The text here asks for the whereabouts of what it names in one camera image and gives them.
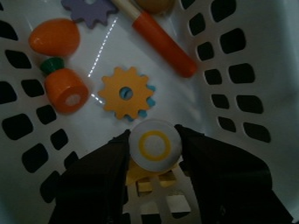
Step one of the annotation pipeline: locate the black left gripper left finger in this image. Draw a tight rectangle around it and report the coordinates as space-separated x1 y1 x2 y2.
48 129 133 224

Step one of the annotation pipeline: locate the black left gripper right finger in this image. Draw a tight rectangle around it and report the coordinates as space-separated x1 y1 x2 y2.
173 123 295 224

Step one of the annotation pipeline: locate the white toy egg half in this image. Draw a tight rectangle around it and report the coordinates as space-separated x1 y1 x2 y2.
127 119 183 173

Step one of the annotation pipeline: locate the yellow wooden toy piece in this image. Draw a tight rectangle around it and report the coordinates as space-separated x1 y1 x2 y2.
126 158 179 197

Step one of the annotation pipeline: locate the blue wooden gear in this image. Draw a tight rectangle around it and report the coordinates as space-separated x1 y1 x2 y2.
118 74 158 123

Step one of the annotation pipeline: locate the yellow wooden gear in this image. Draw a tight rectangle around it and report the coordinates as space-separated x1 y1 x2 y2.
98 66 155 120

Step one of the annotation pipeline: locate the white plastic basket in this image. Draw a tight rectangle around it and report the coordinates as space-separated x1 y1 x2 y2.
0 0 299 224

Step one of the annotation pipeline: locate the orange toy carrot top piece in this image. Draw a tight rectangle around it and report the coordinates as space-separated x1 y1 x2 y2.
39 56 91 115

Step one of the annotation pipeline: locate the orange toy carrot tip piece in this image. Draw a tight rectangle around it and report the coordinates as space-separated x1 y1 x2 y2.
28 17 82 57

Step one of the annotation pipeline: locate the purple wooden gear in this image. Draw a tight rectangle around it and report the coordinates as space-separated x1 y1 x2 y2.
61 0 119 30

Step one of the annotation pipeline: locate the brown toy food piece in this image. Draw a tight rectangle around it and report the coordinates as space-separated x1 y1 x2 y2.
135 0 175 15

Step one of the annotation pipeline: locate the orange handled wooden toy knife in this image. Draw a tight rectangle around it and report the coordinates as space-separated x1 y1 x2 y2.
110 0 199 79

